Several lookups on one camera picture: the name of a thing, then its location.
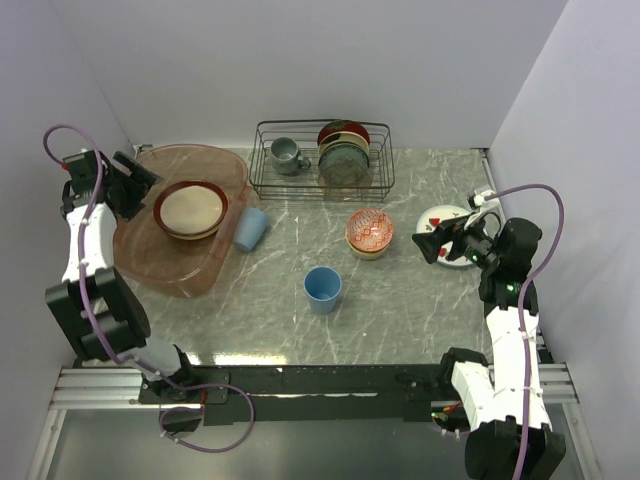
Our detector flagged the blue upright plastic cup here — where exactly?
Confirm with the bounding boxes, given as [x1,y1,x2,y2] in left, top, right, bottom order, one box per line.
[303,266,342,315]

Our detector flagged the aluminium frame rail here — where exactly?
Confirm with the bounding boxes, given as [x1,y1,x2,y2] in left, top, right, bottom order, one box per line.
[26,363,600,479]

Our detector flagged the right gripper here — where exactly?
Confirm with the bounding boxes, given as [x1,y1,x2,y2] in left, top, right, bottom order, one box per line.
[412,209,501,270]

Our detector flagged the red floral plate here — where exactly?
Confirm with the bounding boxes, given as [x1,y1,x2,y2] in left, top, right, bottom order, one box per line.
[316,119,371,146]

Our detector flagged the black wire dish rack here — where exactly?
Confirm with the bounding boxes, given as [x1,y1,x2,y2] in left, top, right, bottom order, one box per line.
[249,119,395,202]

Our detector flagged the grey-green ceramic mug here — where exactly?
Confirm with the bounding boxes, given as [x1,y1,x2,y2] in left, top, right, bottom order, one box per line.
[269,137,311,176]

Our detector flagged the blue bottom plate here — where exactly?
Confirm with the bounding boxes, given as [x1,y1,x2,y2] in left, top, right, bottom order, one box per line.
[416,205,474,269]

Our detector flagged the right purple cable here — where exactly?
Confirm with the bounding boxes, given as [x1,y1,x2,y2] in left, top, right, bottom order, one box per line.
[474,184,565,480]

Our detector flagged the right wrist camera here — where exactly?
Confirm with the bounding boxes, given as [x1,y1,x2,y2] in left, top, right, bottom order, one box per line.
[468,187,500,223]

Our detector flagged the clear glass plate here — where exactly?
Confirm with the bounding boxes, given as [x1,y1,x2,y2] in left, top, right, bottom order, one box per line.
[318,160,373,198]

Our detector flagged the red patterned bowl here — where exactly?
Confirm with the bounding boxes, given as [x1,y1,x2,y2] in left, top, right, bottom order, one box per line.
[346,207,395,251]

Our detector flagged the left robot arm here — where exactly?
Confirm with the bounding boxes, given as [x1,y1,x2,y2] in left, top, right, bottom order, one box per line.
[45,151,199,402]

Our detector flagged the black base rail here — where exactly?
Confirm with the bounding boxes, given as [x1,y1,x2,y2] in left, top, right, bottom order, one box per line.
[138,364,460,426]

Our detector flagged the cream yellow plate in rack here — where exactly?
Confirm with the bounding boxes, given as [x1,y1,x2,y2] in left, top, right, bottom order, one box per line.
[318,132,370,154]

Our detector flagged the red-rimmed cream plate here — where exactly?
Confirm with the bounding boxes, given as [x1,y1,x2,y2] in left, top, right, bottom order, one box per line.
[153,181,229,234]

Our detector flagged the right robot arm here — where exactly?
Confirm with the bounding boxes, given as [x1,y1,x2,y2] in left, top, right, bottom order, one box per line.
[412,211,566,479]

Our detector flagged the pink transparent plastic bin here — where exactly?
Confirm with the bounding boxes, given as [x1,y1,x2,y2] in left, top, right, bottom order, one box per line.
[113,144,250,298]

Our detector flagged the light blue cup lying down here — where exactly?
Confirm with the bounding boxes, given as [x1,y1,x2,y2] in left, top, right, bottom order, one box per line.
[232,207,268,252]

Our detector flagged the cream white bear plate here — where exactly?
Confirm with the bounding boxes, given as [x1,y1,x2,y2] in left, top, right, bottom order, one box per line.
[165,228,218,241]

